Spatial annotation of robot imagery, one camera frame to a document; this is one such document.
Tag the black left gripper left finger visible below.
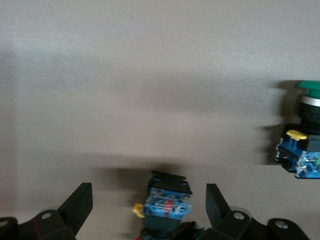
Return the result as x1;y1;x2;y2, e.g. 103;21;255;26
0;182;94;240

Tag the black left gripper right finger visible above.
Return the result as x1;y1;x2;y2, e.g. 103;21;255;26
199;183;311;240

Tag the red push button switch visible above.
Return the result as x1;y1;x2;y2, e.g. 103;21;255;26
131;170;198;240

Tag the brown table cover mat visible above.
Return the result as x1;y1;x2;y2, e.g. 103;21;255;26
0;0;320;240

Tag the green push button switch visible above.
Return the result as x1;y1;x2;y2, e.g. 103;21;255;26
274;80;320;180

